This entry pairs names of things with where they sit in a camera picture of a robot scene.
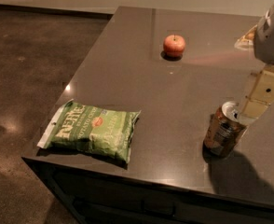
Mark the red apple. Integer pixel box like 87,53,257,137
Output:
163,35,185,58

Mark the orange soda can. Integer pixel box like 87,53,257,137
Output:
203,101,247,158

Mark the green potato chip bag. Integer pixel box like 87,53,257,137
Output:
37,100,140,163

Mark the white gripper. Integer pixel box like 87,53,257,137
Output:
234,4,274,119

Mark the dark cabinet drawer front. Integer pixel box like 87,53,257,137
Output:
24,158,274,224

